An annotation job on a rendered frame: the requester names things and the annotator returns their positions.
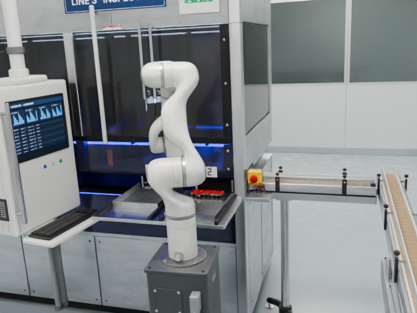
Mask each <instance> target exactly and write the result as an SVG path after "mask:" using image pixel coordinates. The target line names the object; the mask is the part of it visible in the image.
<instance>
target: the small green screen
mask: <svg viewBox="0 0 417 313"><path fill-rule="evenodd" d="M213 12H220V0H179V15H184V14H203V13H213Z"/></svg>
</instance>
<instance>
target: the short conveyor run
mask: <svg viewBox="0 0 417 313"><path fill-rule="evenodd" d="M279 169H280V170H279V172H276V173H269V172H263V182H262V183H261V184H249V192H253V186H254V185H257V186H258V185H261V186H262V185H265V189H266V193H272V198H271V199H288V200H300V201H323V202H347V203H359V204H377V185H376V182H375V179H374V176H355V175H347V172H346V171H347V168H343V171H344V172H343V175H321V174H303V173H283V170H281V169H282V166H279Z"/></svg>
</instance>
